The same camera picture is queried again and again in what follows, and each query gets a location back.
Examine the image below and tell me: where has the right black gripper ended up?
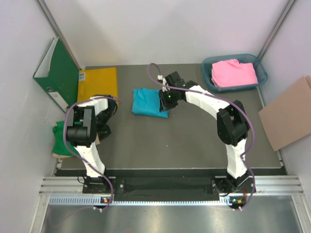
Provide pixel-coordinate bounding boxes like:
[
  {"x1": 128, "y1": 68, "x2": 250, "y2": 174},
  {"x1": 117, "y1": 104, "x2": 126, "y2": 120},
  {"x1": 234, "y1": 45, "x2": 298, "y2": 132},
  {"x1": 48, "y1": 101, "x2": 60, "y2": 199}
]
[{"x1": 158, "y1": 88, "x2": 178, "y2": 113}]

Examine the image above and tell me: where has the beige cardboard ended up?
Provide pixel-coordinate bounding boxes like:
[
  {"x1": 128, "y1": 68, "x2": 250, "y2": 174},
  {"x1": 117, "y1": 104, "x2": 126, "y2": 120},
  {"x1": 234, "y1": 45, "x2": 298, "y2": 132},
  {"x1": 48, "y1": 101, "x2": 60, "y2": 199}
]
[{"x1": 51, "y1": 134, "x2": 101, "y2": 159}]

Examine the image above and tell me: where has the teal t shirt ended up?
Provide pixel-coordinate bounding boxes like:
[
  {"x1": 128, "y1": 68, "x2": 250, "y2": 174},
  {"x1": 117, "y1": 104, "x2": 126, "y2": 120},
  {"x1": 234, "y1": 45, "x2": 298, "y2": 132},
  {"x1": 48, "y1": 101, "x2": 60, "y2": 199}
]
[{"x1": 132, "y1": 88, "x2": 169, "y2": 118}]

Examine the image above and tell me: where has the green t shirt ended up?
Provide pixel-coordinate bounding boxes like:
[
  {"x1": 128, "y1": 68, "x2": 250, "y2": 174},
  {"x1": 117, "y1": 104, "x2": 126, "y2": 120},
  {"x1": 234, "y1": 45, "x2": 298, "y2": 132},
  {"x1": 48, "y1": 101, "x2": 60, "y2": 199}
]
[{"x1": 52, "y1": 121, "x2": 73, "y2": 158}]

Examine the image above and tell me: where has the yellow folder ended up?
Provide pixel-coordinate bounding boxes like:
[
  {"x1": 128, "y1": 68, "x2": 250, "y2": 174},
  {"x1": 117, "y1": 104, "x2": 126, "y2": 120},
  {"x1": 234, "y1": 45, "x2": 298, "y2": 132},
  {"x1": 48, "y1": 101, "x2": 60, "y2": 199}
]
[{"x1": 77, "y1": 67, "x2": 119, "y2": 102}]

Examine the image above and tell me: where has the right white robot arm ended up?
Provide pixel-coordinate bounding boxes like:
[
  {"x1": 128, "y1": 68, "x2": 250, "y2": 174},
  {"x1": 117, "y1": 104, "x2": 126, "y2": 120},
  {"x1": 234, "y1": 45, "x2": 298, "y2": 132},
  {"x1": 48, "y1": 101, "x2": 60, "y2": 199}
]
[{"x1": 157, "y1": 71, "x2": 249, "y2": 194}]

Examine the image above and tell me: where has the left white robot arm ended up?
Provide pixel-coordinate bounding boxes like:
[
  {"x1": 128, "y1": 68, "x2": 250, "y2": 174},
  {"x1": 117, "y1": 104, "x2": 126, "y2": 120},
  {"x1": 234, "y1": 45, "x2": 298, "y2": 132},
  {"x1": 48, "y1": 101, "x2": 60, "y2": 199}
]
[{"x1": 63, "y1": 95, "x2": 120, "y2": 193}]

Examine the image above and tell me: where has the blue plastic bin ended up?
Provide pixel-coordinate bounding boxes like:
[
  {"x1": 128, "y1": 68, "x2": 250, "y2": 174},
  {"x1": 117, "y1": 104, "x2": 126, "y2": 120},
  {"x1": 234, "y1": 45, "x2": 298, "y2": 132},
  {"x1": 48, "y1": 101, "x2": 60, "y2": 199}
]
[{"x1": 201, "y1": 54, "x2": 268, "y2": 93}]

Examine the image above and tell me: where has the pink t shirt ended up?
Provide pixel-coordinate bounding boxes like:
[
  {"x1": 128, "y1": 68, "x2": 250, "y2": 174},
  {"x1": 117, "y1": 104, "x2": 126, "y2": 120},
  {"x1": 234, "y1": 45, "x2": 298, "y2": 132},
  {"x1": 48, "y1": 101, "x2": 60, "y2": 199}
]
[{"x1": 211, "y1": 59, "x2": 258, "y2": 87}]

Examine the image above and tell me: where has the brown cardboard sheet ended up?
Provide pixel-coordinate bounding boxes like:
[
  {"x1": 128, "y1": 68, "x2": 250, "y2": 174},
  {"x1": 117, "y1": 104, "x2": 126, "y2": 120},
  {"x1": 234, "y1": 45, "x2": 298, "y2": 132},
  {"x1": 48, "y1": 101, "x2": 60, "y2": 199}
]
[{"x1": 259, "y1": 75, "x2": 311, "y2": 151}]

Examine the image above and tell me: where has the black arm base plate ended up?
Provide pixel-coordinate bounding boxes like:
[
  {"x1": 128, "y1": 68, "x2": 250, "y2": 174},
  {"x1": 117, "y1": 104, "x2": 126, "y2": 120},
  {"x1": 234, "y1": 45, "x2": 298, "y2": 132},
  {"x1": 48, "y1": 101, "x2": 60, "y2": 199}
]
[{"x1": 83, "y1": 175, "x2": 256, "y2": 197}]

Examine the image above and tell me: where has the green ring binder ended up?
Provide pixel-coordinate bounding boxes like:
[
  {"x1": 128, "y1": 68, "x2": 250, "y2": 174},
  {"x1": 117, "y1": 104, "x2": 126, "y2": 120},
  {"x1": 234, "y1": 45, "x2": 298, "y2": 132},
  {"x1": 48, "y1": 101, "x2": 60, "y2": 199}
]
[{"x1": 33, "y1": 38, "x2": 79, "y2": 112}]

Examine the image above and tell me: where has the grey slotted cable duct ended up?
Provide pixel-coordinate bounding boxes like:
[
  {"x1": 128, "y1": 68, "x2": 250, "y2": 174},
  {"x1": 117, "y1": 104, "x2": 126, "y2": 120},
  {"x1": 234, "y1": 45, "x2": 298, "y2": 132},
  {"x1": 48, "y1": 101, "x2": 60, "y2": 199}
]
[{"x1": 49, "y1": 196, "x2": 232, "y2": 206}]

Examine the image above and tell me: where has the aluminium frame rail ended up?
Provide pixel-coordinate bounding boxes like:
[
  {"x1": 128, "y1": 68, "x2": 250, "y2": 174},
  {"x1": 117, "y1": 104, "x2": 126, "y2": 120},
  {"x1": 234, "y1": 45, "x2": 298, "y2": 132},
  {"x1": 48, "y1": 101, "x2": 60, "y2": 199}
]
[{"x1": 39, "y1": 175, "x2": 304, "y2": 196}]

